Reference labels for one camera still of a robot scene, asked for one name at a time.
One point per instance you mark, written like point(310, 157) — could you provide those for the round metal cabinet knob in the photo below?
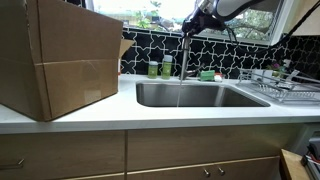
point(207, 173)
point(221, 171)

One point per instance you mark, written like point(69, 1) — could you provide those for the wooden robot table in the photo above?
point(293, 166)

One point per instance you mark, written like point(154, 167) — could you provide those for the green sponge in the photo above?
point(207, 75)

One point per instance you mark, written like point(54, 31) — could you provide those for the wooden cabinet door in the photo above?
point(166, 175)

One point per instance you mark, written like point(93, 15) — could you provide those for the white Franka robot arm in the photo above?
point(240, 6)

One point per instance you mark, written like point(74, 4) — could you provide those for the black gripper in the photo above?
point(206, 20)

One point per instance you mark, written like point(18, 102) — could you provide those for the green cup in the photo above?
point(153, 70)
point(167, 68)

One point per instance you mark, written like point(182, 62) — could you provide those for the stainless steel sink basin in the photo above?
point(200, 95)

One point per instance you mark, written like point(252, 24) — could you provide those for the brown cardboard box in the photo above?
point(66, 66)

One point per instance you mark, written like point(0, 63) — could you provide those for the wide wooden cabinet drawer front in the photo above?
point(206, 146)

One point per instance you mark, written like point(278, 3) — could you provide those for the red dish scrubber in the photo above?
point(218, 78)

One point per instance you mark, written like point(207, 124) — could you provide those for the small pink flower plant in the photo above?
point(276, 66)

